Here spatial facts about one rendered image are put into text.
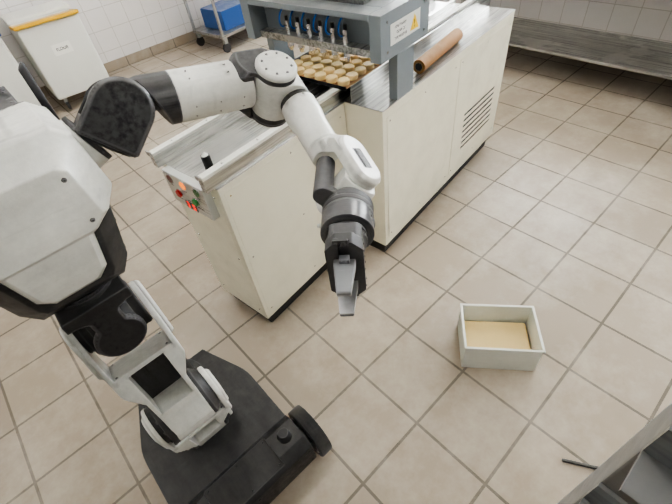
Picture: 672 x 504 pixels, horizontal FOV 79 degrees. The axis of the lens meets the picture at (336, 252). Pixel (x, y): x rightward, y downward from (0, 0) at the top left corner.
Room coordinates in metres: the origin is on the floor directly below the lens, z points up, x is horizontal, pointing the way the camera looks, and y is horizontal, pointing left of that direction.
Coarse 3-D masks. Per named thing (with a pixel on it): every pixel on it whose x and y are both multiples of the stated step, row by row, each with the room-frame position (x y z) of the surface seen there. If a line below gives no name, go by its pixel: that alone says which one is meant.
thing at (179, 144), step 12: (432, 0) 2.71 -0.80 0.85; (204, 120) 1.52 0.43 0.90; (216, 120) 1.53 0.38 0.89; (228, 120) 1.57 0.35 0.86; (192, 132) 1.45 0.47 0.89; (204, 132) 1.49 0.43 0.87; (216, 132) 1.52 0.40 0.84; (168, 144) 1.38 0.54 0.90; (180, 144) 1.41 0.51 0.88; (192, 144) 1.44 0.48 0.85; (156, 156) 1.34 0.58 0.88; (168, 156) 1.36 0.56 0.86
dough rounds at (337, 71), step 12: (300, 60) 1.91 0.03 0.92; (312, 60) 1.89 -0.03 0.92; (324, 60) 1.87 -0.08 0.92; (336, 60) 1.87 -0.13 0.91; (360, 60) 1.81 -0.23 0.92; (300, 72) 1.80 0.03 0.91; (312, 72) 1.76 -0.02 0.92; (324, 72) 1.74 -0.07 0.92; (336, 72) 1.72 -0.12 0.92; (348, 72) 1.70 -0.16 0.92; (360, 72) 1.70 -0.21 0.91; (336, 84) 1.65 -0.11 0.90; (348, 84) 1.63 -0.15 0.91
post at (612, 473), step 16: (656, 416) 0.07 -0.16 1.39; (640, 432) 0.07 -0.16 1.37; (656, 432) 0.06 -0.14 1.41; (624, 448) 0.07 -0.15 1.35; (640, 448) 0.06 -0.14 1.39; (608, 464) 0.07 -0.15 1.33; (624, 464) 0.06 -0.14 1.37; (592, 480) 0.06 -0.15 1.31; (608, 480) 0.06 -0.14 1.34; (576, 496) 0.06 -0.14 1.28; (624, 496) 0.05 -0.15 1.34
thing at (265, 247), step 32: (224, 128) 1.55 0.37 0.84; (256, 128) 1.51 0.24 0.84; (192, 160) 1.34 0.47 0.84; (256, 160) 1.28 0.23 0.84; (288, 160) 1.37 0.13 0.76; (224, 192) 1.15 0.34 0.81; (256, 192) 1.24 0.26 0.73; (288, 192) 1.34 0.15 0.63; (192, 224) 1.37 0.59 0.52; (224, 224) 1.17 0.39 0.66; (256, 224) 1.21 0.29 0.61; (288, 224) 1.31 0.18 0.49; (224, 256) 1.25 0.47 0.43; (256, 256) 1.17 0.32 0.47; (288, 256) 1.28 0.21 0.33; (320, 256) 1.41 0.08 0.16; (224, 288) 1.36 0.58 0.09; (256, 288) 1.14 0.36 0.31; (288, 288) 1.25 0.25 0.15
